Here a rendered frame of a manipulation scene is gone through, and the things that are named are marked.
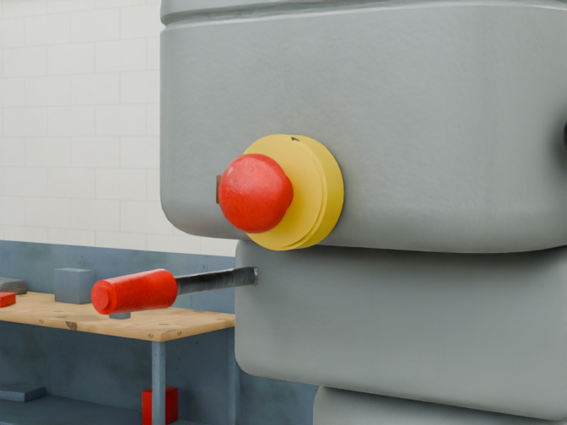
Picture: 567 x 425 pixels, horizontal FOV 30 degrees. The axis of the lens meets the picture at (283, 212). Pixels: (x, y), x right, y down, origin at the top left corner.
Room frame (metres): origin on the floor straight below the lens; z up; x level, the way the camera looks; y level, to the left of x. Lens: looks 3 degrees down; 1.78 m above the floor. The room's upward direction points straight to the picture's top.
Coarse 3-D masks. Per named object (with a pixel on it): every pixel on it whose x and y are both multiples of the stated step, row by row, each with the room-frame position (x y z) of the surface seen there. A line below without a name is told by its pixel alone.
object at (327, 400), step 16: (320, 400) 0.72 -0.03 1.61; (336, 400) 0.71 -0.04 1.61; (352, 400) 0.70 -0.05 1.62; (368, 400) 0.69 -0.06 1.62; (384, 400) 0.69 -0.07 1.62; (400, 400) 0.68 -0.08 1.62; (320, 416) 0.72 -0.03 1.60; (336, 416) 0.70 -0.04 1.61; (352, 416) 0.69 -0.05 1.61; (368, 416) 0.69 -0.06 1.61; (384, 416) 0.68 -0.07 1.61; (400, 416) 0.67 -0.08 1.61; (416, 416) 0.67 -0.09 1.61; (432, 416) 0.66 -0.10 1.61; (448, 416) 0.66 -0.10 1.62; (464, 416) 0.65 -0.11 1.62; (480, 416) 0.65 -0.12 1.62; (496, 416) 0.64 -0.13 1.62; (512, 416) 0.64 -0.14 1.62
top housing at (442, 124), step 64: (192, 0) 0.60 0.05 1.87; (256, 0) 0.58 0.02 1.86; (320, 0) 0.55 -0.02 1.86; (384, 0) 0.54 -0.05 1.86; (448, 0) 0.52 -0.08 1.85; (512, 0) 0.52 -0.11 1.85; (192, 64) 0.60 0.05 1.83; (256, 64) 0.58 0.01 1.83; (320, 64) 0.55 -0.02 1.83; (384, 64) 0.53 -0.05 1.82; (448, 64) 0.52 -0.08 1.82; (512, 64) 0.51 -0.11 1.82; (192, 128) 0.60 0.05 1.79; (256, 128) 0.58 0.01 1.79; (320, 128) 0.55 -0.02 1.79; (384, 128) 0.53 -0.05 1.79; (448, 128) 0.51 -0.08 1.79; (512, 128) 0.51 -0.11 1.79; (192, 192) 0.60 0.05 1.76; (384, 192) 0.53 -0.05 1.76; (448, 192) 0.51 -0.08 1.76; (512, 192) 0.51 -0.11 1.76
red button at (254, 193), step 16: (240, 160) 0.52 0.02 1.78; (256, 160) 0.52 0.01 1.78; (272, 160) 0.52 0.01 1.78; (224, 176) 0.53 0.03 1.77; (240, 176) 0.52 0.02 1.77; (256, 176) 0.52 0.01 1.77; (272, 176) 0.51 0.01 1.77; (224, 192) 0.53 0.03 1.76; (240, 192) 0.52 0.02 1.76; (256, 192) 0.51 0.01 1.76; (272, 192) 0.51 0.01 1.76; (288, 192) 0.52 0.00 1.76; (224, 208) 0.53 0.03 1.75; (240, 208) 0.52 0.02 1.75; (256, 208) 0.51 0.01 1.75; (272, 208) 0.51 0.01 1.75; (240, 224) 0.52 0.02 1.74; (256, 224) 0.52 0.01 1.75; (272, 224) 0.52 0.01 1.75
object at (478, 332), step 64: (256, 256) 0.69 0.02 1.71; (320, 256) 0.66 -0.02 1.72; (384, 256) 0.64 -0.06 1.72; (448, 256) 0.62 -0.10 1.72; (512, 256) 0.60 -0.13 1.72; (256, 320) 0.69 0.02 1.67; (320, 320) 0.66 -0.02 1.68; (384, 320) 0.64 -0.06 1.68; (448, 320) 0.61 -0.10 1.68; (512, 320) 0.59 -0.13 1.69; (320, 384) 0.67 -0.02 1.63; (384, 384) 0.64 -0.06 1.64; (448, 384) 0.61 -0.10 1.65; (512, 384) 0.59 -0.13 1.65
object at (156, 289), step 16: (144, 272) 0.61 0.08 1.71; (160, 272) 0.61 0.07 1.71; (208, 272) 0.66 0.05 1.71; (224, 272) 0.67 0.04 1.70; (240, 272) 0.68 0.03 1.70; (256, 272) 0.69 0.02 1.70; (96, 288) 0.58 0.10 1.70; (112, 288) 0.58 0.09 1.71; (128, 288) 0.59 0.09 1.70; (144, 288) 0.59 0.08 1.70; (160, 288) 0.60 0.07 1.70; (176, 288) 0.62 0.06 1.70; (192, 288) 0.64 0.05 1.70; (208, 288) 0.65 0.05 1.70; (96, 304) 0.58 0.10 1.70; (112, 304) 0.58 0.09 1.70; (128, 304) 0.59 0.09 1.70; (144, 304) 0.60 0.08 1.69; (160, 304) 0.61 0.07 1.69
